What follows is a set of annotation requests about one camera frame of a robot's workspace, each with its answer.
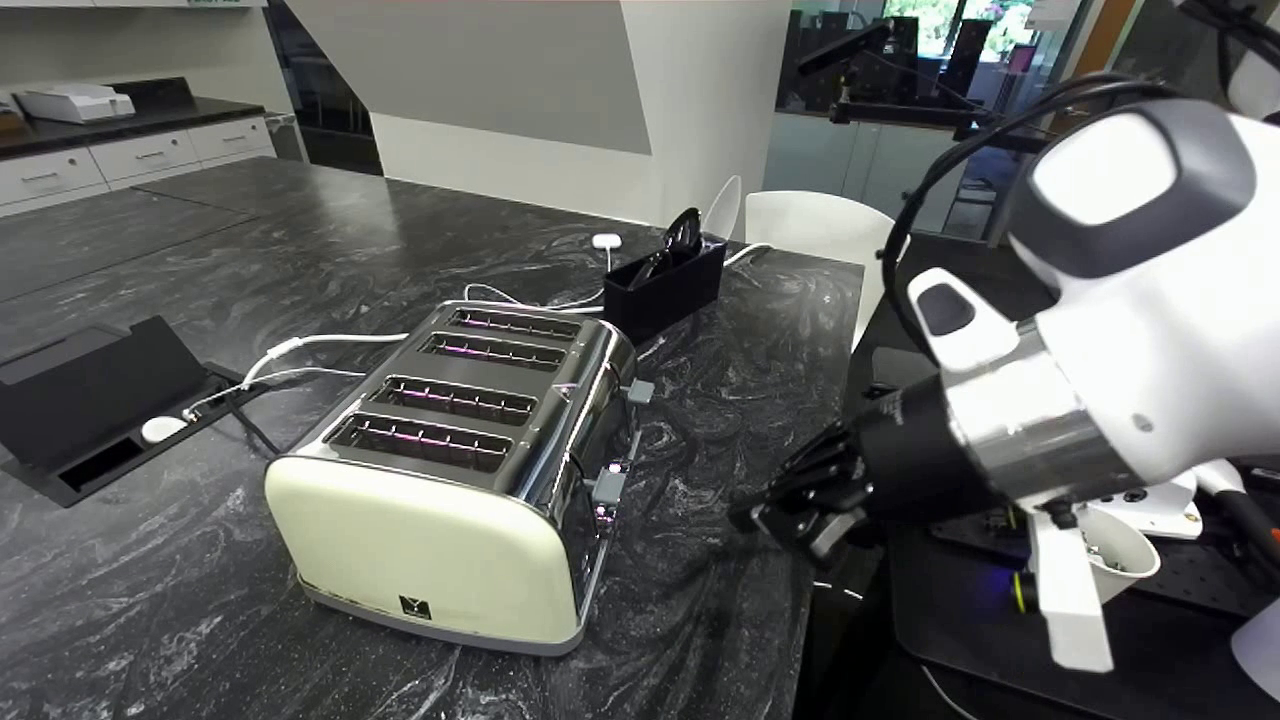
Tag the cream and chrome toaster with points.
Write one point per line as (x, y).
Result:
(442, 532)

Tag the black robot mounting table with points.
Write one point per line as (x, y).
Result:
(962, 654)

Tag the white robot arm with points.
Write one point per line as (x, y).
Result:
(1145, 304)

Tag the black counter socket hatch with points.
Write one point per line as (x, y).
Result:
(95, 401)

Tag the black open storage box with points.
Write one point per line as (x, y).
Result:
(655, 300)

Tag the black background equipment frame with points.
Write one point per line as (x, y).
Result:
(852, 65)

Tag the white drawer cabinet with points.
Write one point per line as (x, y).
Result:
(134, 154)

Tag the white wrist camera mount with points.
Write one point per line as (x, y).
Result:
(1070, 603)

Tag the black sunglasses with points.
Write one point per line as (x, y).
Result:
(680, 242)

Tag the white power plug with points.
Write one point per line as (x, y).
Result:
(160, 431)

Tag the white printer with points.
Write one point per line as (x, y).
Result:
(73, 103)

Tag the white round charger puck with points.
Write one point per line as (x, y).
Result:
(604, 242)

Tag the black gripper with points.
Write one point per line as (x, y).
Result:
(906, 445)

